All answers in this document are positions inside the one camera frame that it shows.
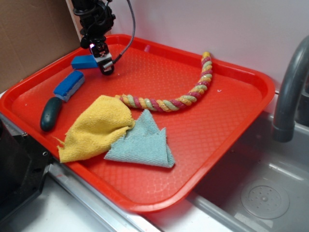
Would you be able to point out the brown cardboard panel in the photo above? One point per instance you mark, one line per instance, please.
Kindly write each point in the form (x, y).
(34, 34)

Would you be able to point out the yellow microfibre cloth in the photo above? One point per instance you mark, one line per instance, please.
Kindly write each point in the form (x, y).
(105, 121)

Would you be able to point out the grey plastic sink basin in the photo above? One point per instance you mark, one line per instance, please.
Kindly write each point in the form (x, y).
(259, 185)

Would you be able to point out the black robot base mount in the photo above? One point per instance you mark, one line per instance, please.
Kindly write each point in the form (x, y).
(23, 166)

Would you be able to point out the grey sink faucet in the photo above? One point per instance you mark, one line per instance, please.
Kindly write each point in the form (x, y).
(293, 101)

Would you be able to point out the light blue microfibre cloth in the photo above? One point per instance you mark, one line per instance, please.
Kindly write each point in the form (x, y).
(144, 144)

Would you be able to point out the blue rectangular block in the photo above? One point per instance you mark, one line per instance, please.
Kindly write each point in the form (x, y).
(84, 62)

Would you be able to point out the dark green oval soap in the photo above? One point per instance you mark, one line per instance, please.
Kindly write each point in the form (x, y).
(50, 114)

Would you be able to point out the blue sponge with white base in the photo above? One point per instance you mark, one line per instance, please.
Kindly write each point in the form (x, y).
(69, 85)

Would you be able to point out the red plastic tray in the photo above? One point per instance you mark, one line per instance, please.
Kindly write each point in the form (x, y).
(198, 135)

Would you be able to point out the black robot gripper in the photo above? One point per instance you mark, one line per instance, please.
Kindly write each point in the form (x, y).
(96, 19)

